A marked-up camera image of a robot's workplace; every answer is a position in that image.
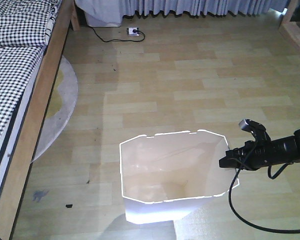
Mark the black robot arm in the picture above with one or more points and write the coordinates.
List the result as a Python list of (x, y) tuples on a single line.
[(284, 150)]

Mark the floor power socket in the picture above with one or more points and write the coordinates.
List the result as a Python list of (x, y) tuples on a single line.
[(132, 31)]

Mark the wooden bed frame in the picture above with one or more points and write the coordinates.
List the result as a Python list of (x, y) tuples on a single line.
[(17, 175)]

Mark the white plastic trash bin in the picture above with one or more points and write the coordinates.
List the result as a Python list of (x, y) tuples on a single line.
[(167, 176)]

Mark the black white checkered bedding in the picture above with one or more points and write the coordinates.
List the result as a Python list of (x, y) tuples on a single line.
[(25, 30)]

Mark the round grey floor rug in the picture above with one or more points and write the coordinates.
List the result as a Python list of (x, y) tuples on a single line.
[(61, 106)]

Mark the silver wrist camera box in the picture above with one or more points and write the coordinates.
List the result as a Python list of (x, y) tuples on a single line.
[(244, 125)]

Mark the white pleated curtain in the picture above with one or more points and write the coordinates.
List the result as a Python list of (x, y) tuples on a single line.
[(110, 13)]

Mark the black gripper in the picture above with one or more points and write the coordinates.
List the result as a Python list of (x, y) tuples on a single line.
[(248, 157)]

